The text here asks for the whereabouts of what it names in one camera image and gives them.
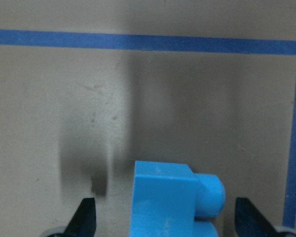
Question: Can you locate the blue toy block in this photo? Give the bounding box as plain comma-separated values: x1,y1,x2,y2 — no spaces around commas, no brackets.
129,160,225,237

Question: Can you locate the brown paper table cover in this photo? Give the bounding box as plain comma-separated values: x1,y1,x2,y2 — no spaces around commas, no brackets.
0,0,296,237

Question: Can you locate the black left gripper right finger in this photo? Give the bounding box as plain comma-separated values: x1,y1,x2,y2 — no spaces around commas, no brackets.
235,197,280,237

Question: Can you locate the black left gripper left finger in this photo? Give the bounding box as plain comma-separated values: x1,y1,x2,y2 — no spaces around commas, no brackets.
64,197,97,237

